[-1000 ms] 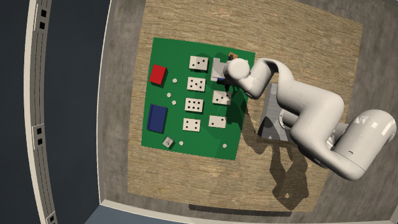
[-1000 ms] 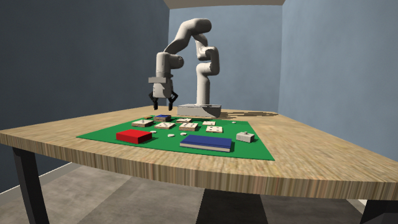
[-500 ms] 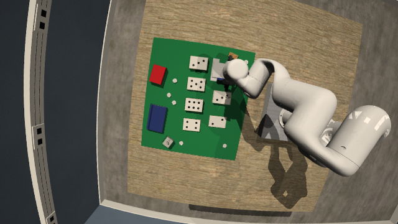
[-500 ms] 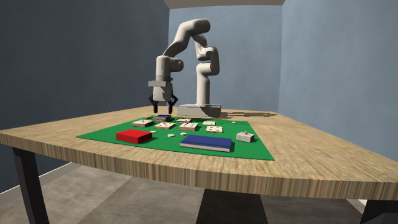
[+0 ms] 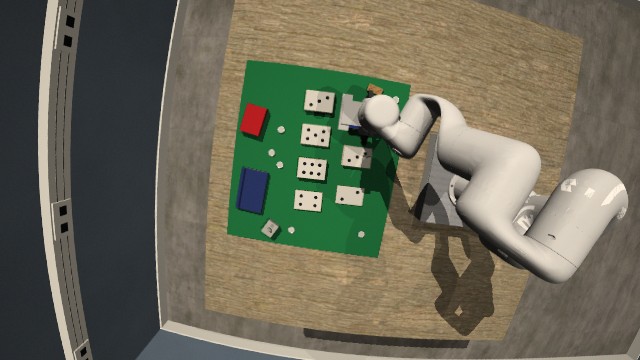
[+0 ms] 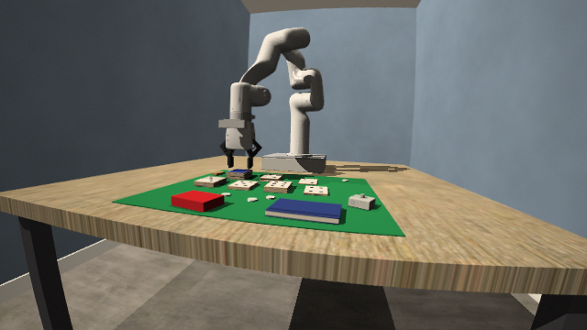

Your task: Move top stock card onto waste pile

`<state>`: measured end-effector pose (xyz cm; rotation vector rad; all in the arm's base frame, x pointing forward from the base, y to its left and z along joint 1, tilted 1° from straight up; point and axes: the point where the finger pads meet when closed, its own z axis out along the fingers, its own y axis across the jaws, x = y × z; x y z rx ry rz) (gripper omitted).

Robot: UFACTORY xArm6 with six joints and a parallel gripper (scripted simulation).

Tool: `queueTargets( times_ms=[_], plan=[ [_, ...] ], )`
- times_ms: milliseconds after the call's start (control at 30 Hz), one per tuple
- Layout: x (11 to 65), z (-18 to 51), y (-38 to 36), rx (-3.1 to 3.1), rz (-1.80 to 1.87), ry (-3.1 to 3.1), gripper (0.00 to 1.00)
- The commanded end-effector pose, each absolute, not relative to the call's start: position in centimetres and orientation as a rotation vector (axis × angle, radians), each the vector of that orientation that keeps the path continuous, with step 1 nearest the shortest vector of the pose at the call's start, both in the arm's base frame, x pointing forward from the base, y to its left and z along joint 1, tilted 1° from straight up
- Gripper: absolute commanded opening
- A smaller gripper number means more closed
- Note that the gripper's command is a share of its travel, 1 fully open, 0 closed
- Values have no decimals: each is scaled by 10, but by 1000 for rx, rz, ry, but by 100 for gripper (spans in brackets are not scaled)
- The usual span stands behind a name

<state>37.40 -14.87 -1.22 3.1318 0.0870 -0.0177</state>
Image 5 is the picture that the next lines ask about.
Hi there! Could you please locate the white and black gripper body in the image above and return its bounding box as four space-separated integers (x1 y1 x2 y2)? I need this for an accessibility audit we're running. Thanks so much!
359 98 378 136

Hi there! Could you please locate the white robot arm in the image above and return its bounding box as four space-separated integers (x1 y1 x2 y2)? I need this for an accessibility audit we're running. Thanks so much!
338 94 628 284

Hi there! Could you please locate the red rectangular card stack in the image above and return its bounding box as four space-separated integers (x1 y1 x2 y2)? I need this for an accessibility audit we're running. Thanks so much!
240 103 268 136

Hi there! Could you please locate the green felt table mat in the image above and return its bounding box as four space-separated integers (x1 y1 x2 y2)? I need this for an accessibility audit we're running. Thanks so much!
227 60 410 258

